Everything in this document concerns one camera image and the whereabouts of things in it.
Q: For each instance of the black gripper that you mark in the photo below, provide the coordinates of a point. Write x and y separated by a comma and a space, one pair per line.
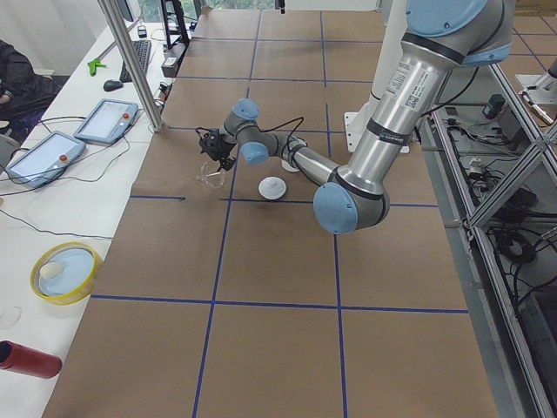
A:
217, 147

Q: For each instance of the white mug lid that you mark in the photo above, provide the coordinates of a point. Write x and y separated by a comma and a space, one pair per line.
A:
272, 188

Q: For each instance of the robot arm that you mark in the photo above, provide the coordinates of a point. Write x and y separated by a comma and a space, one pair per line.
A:
440, 36

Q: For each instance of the white enamel mug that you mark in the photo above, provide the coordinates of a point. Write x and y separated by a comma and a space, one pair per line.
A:
288, 167

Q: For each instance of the grey power adapter box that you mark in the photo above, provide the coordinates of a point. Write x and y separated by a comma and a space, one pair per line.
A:
170, 67

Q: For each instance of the far teach pendant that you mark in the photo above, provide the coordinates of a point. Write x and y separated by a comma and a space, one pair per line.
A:
107, 122

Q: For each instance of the teach pendant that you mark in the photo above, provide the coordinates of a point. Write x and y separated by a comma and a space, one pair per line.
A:
107, 122
45, 161

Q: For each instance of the black monitor stand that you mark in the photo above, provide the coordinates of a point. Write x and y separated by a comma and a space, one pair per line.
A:
174, 24

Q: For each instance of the grey computer mouse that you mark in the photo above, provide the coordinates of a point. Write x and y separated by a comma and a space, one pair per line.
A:
112, 85

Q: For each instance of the green plastic clip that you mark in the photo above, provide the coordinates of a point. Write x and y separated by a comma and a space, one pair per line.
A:
94, 65

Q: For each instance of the near teach pendant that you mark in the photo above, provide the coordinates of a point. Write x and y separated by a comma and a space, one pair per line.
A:
45, 161

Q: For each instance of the seated person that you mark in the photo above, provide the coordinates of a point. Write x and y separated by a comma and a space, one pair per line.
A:
25, 95

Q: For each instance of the yellow rimmed bowl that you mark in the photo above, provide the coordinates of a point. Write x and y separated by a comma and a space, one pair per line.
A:
66, 273

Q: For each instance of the clear glass dish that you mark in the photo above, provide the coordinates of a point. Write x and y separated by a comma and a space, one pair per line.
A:
10, 316

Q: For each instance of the red cylinder bottle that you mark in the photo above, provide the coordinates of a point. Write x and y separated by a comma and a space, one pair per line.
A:
20, 359

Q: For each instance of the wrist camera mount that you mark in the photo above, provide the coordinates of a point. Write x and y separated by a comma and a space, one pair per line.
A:
208, 141

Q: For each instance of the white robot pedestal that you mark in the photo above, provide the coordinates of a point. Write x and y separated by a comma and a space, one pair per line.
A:
394, 18

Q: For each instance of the aluminium frame post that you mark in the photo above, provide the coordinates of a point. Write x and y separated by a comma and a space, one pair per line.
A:
119, 30

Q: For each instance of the aluminium side rail frame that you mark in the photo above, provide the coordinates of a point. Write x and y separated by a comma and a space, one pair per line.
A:
496, 139

